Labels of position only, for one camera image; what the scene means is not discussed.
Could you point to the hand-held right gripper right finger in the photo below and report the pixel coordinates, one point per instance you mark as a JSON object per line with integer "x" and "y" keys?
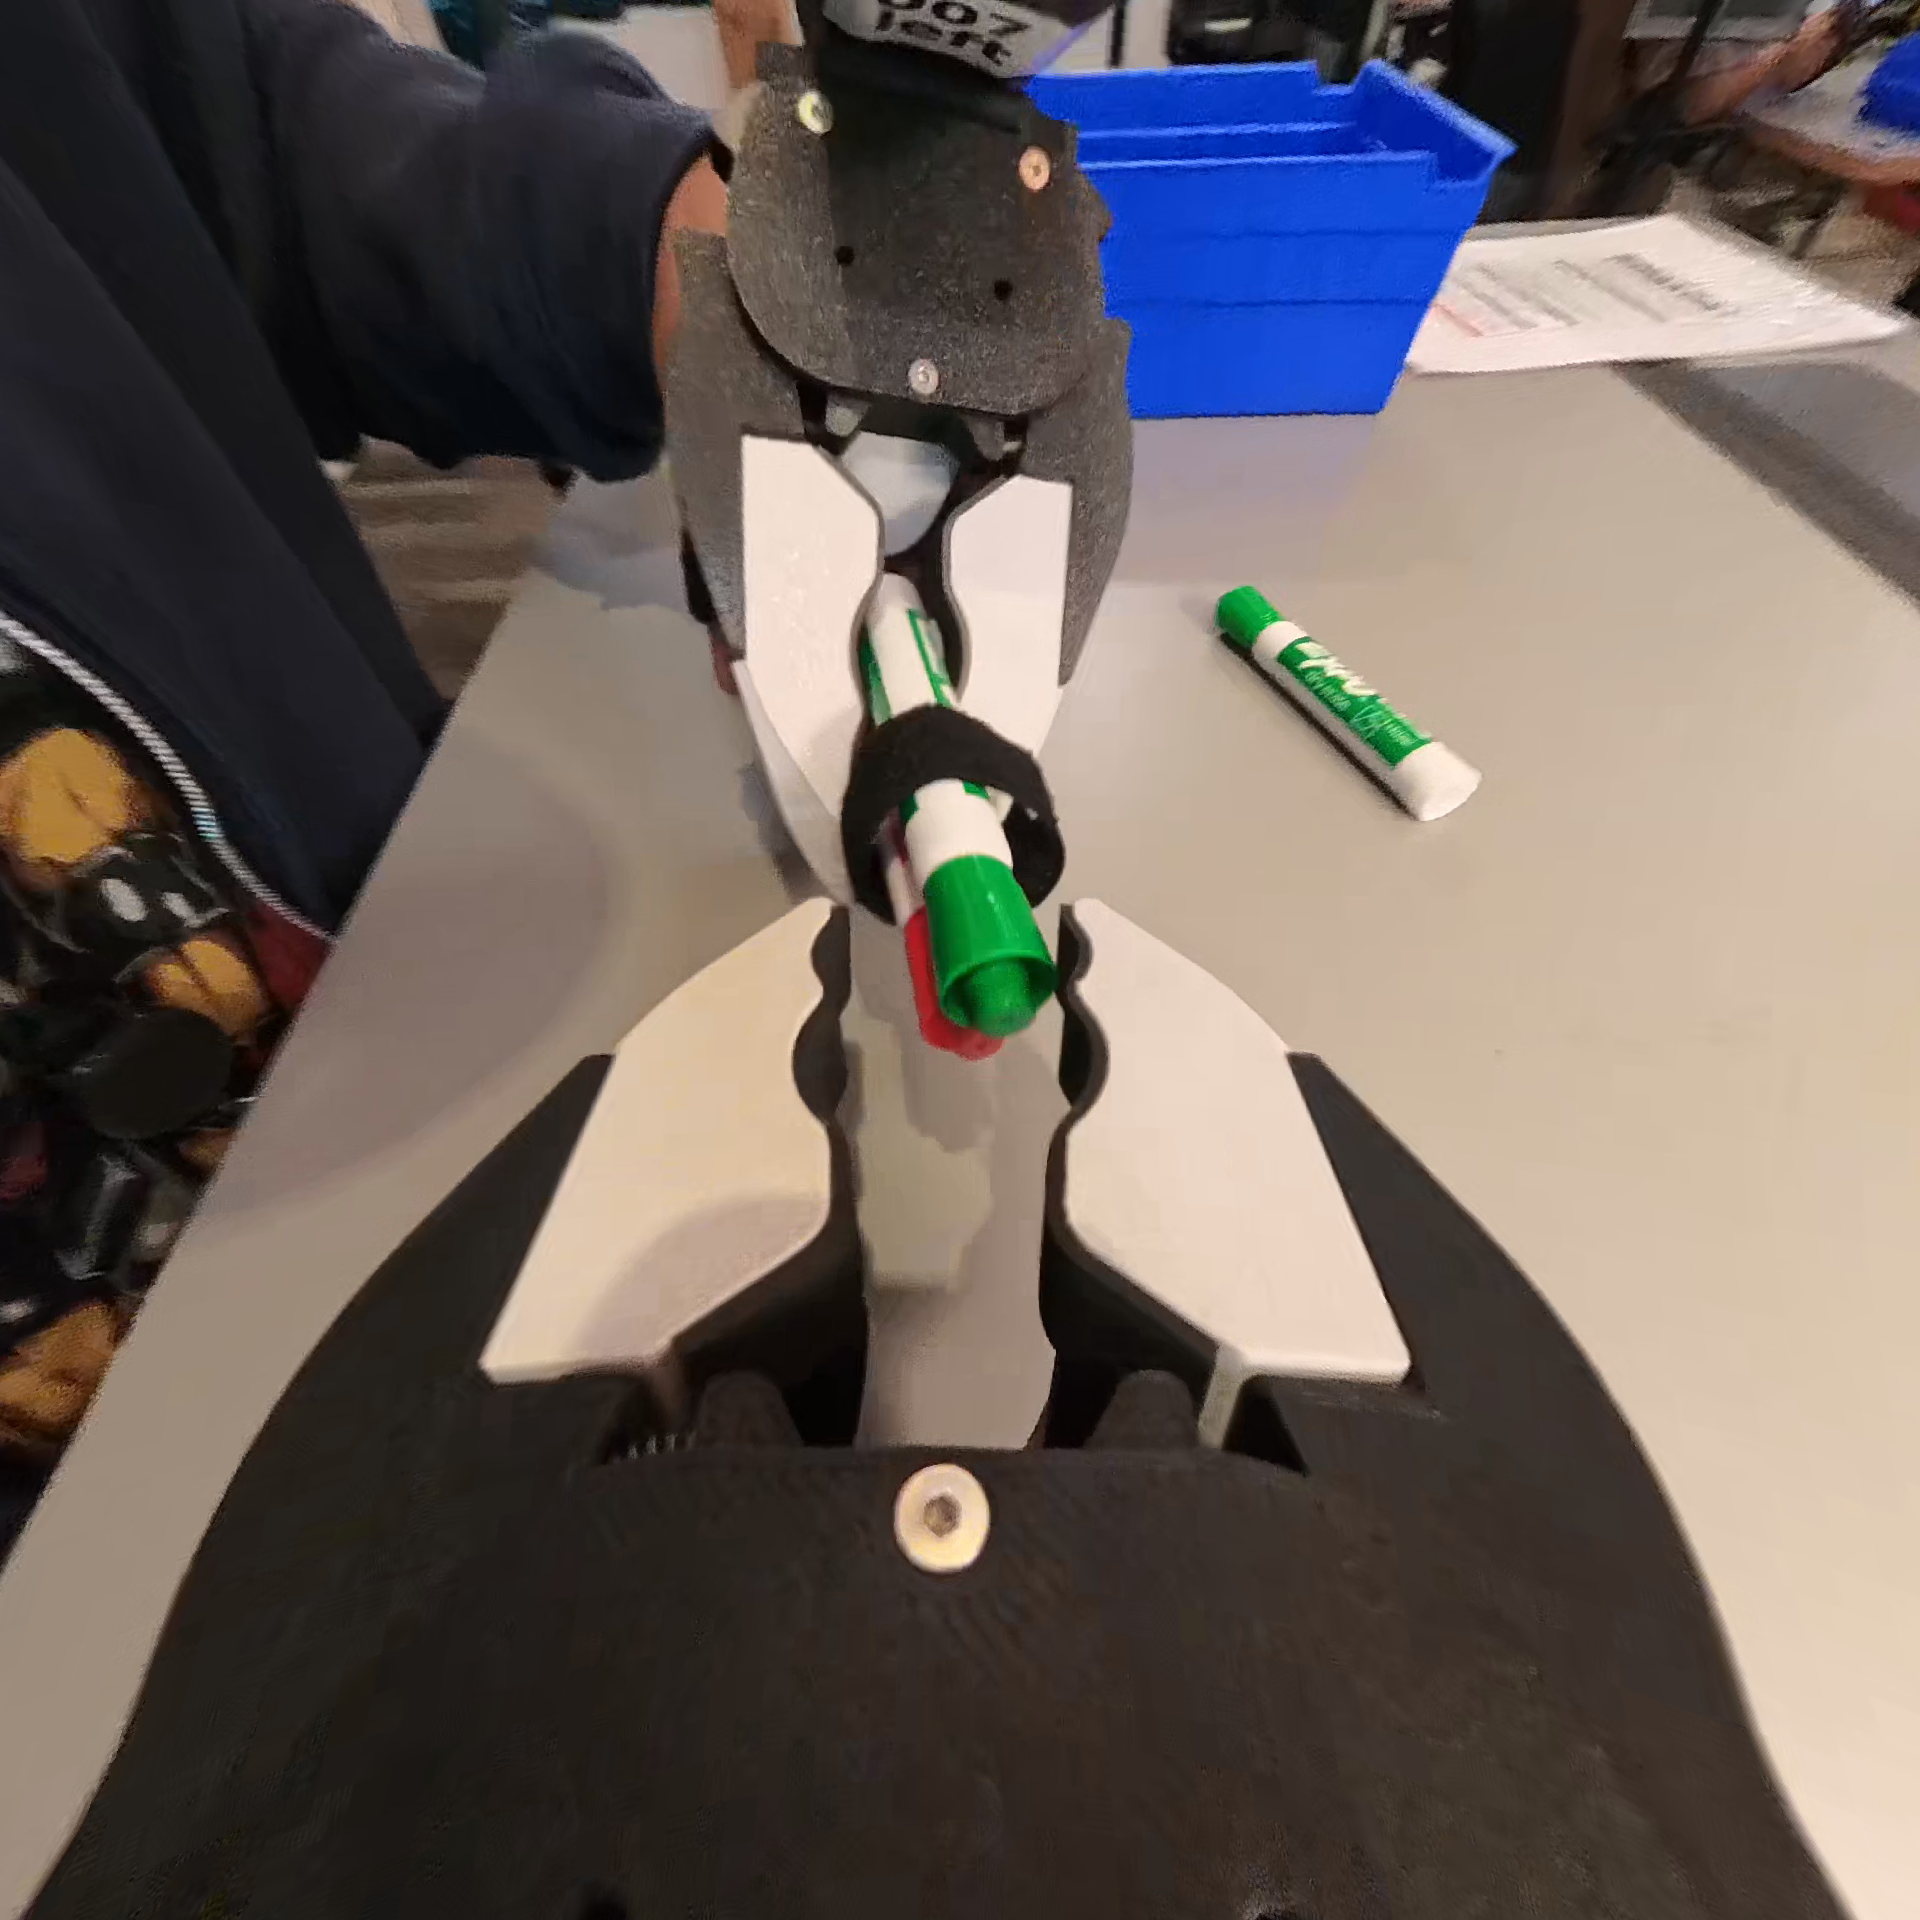
{"x": 1231, "y": 1187}

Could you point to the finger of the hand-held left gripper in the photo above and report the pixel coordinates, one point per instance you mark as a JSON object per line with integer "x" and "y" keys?
{"x": 1019, "y": 585}
{"x": 796, "y": 601}

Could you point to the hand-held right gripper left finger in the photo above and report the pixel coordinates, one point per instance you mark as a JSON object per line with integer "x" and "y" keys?
{"x": 660, "y": 1187}

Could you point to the green marker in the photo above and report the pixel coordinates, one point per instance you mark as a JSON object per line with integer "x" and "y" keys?
{"x": 1352, "y": 706}
{"x": 977, "y": 914}

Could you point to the red marker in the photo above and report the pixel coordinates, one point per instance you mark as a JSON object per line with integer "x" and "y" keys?
{"x": 946, "y": 1007}

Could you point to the large blue plastic bin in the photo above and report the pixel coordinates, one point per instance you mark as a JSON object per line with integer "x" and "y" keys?
{"x": 1291, "y": 240}

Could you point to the person's left forearm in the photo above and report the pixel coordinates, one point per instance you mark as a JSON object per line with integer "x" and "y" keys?
{"x": 480, "y": 240}

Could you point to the person's left hand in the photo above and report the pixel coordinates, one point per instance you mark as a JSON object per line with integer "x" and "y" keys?
{"x": 691, "y": 287}

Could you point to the printed paper sheet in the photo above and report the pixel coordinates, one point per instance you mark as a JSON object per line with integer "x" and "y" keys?
{"x": 1651, "y": 301}

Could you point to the small blue bin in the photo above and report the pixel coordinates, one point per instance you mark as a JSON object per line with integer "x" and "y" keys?
{"x": 1892, "y": 86}

